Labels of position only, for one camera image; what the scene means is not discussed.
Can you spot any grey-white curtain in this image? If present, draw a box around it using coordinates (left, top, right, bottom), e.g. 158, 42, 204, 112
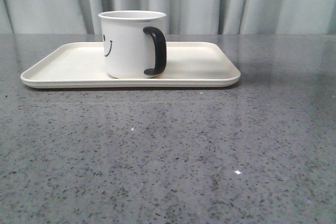
1, 0, 335, 35

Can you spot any white smiley mug black handle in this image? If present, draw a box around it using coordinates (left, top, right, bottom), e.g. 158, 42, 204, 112
99, 10, 167, 79

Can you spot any cream rectangular plastic tray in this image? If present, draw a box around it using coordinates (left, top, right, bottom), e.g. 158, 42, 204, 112
20, 41, 241, 89

